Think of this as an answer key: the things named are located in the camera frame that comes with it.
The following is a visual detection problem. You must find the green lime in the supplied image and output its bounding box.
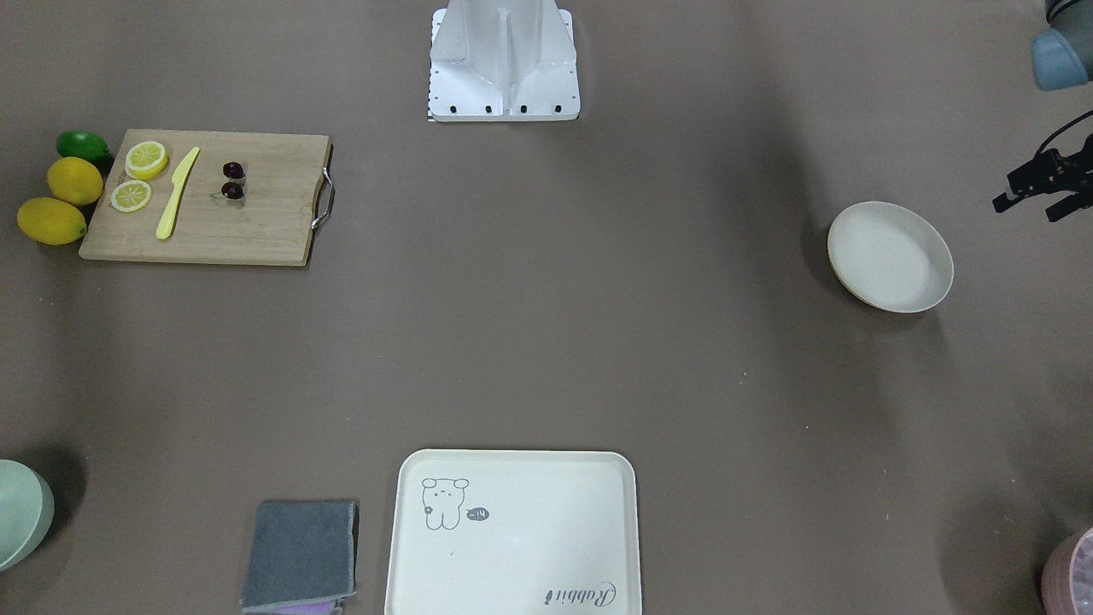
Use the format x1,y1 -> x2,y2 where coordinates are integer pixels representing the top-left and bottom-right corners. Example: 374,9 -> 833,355
55,130 -> 113,165

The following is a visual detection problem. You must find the pink bowl with ice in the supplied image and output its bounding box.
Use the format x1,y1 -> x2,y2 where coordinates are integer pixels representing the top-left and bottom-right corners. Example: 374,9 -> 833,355
1041,528 -> 1092,614

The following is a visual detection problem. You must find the yellow plastic knife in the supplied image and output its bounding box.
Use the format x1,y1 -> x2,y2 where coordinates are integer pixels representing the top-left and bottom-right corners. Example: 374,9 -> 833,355
154,145 -> 202,241

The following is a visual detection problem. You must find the yellow lemon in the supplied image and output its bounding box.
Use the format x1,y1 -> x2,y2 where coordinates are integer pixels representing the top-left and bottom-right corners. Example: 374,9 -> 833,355
17,197 -> 87,246
46,156 -> 104,206

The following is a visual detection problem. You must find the cream round plate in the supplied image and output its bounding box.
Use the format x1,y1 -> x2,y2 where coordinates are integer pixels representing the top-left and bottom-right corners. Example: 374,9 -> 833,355
827,200 -> 954,314

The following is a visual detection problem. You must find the grey folded cloth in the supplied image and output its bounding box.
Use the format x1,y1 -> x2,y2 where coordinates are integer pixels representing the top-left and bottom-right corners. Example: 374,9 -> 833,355
240,500 -> 359,614

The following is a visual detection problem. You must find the white camera post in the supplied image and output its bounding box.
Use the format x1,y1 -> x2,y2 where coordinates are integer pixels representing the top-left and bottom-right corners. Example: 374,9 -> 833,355
427,1 -> 581,122

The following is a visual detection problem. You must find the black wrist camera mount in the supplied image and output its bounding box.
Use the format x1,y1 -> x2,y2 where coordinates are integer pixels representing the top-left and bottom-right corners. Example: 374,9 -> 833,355
991,137 -> 1092,223

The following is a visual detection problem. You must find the mint green bowl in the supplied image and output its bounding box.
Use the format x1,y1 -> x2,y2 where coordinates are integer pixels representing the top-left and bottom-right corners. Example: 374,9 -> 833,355
1,460 -> 55,571

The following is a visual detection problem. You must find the cream rectangular rabbit tray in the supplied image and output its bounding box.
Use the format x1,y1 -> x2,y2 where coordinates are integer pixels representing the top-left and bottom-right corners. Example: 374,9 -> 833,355
385,448 -> 643,614

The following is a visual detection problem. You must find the bamboo cutting board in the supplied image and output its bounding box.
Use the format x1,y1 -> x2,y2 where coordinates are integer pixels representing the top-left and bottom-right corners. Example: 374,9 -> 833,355
79,128 -> 333,267

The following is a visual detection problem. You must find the lemon slice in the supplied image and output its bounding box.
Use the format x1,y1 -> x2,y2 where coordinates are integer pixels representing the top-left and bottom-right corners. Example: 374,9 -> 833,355
125,140 -> 169,180
109,179 -> 154,213

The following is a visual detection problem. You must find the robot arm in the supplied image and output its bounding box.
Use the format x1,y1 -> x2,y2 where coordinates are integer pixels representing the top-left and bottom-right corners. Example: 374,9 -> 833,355
1031,1 -> 1092,92

